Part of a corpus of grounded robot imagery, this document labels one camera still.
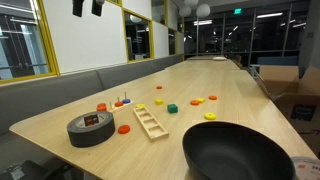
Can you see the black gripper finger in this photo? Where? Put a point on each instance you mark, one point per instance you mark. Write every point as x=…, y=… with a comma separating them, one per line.
x=78, y=8
x=97, y=8

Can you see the wooden peg board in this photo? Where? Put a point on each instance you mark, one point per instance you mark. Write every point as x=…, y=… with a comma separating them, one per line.
x=115, y=108

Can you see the white globe pendant lamp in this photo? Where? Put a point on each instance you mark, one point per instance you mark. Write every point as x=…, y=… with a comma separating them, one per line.
x=203, y=10
x=191, y=2
x=185, y=11

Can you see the linear ceiling light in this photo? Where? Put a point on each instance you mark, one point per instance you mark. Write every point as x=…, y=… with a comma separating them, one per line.
x=269, y=15
x=202, y=22

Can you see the yellow wooden block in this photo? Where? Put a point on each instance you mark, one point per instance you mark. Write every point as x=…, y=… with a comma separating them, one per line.
x=159, y=101

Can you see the light wooden table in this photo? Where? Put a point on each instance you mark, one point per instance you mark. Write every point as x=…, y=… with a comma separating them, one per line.
x=206, y=57
x=206, y=64

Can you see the black gaffer tape roll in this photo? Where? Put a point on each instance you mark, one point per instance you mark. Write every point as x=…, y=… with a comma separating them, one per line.
x=90, y=131

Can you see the green wooden cube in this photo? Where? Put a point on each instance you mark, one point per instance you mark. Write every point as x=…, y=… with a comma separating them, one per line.
x=172, y=108

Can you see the white plate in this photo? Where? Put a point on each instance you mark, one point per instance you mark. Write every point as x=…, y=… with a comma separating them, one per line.
x=219, y=58

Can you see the small yellow wooden piece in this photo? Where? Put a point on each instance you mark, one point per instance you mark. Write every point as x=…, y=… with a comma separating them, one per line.
x=200, y=100

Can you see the green exit sign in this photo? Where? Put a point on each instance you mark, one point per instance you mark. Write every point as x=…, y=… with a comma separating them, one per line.
x=237, y=11

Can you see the black office chair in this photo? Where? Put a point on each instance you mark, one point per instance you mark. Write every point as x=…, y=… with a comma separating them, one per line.
x=30, y=171

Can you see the black bowl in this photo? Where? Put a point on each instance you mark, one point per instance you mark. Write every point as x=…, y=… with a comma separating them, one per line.
x=233, y=153

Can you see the open cardboard box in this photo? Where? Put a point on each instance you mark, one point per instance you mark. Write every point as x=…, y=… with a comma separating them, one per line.
x=293, y=100

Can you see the white tape roll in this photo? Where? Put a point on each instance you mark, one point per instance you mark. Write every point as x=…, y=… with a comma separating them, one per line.
x=308, y=168

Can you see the large yellow window frame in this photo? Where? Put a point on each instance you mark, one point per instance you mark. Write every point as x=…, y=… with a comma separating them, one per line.
x=50, y=50

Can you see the narrow yellow window frame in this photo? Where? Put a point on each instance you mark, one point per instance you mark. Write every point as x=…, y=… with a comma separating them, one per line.
x=151, y=40

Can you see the wooden slotted frame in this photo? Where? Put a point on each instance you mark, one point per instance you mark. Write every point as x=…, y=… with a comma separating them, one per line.
x=162, y=134

